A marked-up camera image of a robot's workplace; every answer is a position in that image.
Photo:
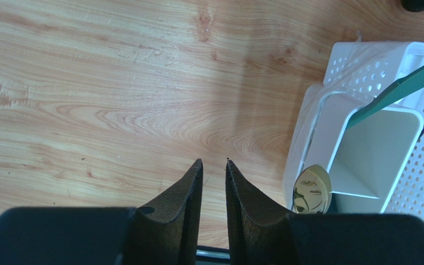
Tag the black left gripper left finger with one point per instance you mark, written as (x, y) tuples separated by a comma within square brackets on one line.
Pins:
[(162, 231)]

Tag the black and pink drawer box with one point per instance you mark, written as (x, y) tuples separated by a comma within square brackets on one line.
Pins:
[(413, 5)]

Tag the white perforated utensil caddy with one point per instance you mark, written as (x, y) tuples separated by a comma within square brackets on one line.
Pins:
[(377, 165)]

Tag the teal plastic knife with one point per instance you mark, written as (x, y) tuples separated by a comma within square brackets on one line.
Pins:
[(398, 90)]

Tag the gold spoon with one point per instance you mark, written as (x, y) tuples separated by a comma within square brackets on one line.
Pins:
[(312, 193)]

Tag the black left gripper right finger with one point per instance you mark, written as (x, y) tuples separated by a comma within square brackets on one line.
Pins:
[(261, 231)]

